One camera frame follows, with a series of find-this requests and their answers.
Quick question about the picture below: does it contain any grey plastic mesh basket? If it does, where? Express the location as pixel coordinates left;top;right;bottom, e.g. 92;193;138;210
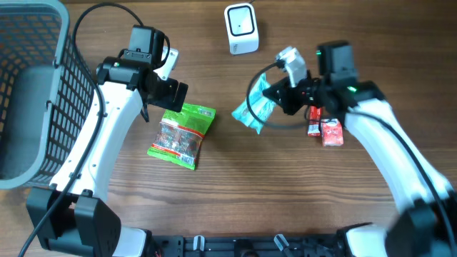
1;1;94;190

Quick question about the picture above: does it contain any red white tissue pack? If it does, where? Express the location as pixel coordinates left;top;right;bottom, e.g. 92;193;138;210
321;119;343;146

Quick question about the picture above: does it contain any red coffee stick sachet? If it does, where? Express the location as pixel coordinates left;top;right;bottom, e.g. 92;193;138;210
308;106;322;137

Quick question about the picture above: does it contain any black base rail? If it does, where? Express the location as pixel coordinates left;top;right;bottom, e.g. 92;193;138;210
146;234;346;257

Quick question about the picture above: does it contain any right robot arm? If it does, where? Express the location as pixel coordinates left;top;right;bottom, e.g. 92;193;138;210
264;41;456;256

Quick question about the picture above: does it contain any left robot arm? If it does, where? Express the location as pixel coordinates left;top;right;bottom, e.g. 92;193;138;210
26;25;188;256

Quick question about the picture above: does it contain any teal snack packet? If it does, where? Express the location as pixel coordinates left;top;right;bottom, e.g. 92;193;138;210
231;73;276;134

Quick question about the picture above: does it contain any white barcode scanner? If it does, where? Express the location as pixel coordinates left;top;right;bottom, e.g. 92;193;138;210
224;2;259;55

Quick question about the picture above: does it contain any green candy bag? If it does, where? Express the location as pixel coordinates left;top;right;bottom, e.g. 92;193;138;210
147;104;216;170

